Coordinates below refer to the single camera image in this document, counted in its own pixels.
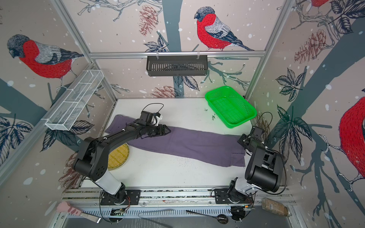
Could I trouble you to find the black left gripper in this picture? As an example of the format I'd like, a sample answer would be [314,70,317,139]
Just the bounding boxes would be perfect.
[145,124,172,136]

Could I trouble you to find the purple trousers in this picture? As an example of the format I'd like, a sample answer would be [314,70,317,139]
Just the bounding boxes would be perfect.
[105,114,246,168]

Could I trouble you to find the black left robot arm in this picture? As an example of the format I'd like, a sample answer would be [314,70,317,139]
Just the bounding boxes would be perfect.
[72,123,172,205]

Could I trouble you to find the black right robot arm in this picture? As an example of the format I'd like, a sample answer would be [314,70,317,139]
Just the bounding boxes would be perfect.
[227,134,284,203]

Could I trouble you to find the yellow round woven mat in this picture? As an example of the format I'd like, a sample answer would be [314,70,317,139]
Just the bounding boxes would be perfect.
[108,143,130,171]

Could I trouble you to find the green plastic basket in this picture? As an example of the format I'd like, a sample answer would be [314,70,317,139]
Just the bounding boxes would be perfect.
[205,86,257,129]

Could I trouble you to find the black spoon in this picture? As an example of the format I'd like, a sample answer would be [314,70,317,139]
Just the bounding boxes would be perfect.
[185,210,229,224]

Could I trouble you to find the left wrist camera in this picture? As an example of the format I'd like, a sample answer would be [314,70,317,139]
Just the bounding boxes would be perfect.
[139,111,162,126]

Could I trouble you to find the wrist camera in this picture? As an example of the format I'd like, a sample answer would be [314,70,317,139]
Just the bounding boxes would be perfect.
[139,111,162,126]
[250,126,265,141]

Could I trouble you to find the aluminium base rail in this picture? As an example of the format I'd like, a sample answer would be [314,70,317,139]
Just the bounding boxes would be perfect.
[62,187,297,221]

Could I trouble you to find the black hanging wire basket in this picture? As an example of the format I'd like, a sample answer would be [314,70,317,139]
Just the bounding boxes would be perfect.
[146,55,208,77]

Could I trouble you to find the white mesh wall shelf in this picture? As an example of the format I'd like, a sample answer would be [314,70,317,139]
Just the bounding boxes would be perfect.
[45,69,104,131]

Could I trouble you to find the horizontal aluminium frame bar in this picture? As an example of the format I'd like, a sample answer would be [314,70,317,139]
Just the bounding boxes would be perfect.
[89,50,267,60]

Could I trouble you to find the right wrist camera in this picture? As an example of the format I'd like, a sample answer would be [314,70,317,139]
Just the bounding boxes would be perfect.
[250,126,265,141]

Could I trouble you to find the pink handled spatula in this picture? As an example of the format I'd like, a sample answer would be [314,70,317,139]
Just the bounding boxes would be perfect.
[57,201,101,223]

